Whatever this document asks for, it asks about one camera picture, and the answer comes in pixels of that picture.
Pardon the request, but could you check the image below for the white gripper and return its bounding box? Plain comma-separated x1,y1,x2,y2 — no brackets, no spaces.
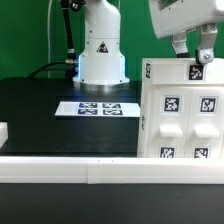
149,0,224,64

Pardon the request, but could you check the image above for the small white cabinet top box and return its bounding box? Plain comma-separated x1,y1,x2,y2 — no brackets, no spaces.
142,58,224,85

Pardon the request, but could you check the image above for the white cabinet door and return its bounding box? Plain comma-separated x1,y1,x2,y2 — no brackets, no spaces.
184,87,224,159
147,87,191,158

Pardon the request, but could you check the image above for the white cabinet body box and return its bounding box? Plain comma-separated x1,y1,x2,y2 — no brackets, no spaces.
137,82,218,158

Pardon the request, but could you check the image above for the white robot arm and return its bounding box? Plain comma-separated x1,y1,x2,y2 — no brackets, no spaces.
59,0,224,88

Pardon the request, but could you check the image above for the white marker sheet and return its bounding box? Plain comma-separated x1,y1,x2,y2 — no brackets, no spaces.
55,101,140,118

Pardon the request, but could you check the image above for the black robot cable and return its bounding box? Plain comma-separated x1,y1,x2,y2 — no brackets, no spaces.
27,0,81,80

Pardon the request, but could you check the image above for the white thin cable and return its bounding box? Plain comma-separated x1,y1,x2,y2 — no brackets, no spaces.
47,0,54,79

